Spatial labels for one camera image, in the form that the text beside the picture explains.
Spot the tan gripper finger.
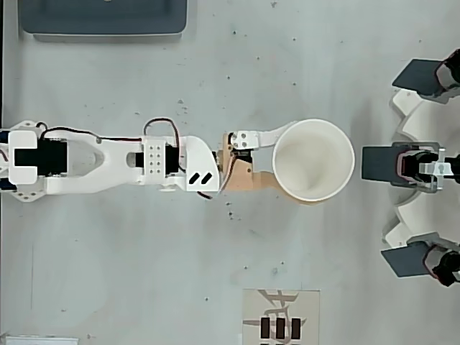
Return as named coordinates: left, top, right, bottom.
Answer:
left=253, top=170, right=328, bottom=208

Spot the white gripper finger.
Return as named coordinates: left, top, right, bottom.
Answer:
left=229, top=120, right=299, bottom=150

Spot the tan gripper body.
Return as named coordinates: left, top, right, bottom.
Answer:
left=214, top=132, right=257, bottom=193

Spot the printed paper mat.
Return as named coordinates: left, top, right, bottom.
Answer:
left=241, top=287, right=321, bottom=345

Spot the dark grey flat plate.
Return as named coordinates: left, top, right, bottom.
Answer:
left=391, top=59, right=445, bottom=98
left=361, top=145, right=403, bottom=183
left=380, top=242, right=432, bottom=278

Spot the white gear-shaped stand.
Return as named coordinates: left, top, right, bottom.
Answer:
left=380, top=89, right=460, bottom=249

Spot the grey plastic tray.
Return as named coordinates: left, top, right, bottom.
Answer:
left=17, top=0, right=188, bottom=43

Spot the red black gripper cable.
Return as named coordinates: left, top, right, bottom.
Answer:
left=196, top=179, right=231, bottom=202

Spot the red black looped cable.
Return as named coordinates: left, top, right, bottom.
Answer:
left=143, top=117, right=188, bottom=173

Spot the black motor module with bracket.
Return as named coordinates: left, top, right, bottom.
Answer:
left=393, top=142, right=460, bottom=193

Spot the red black arm cable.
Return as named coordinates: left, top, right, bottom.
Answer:
left=35, top=121, right=143, bottom=142

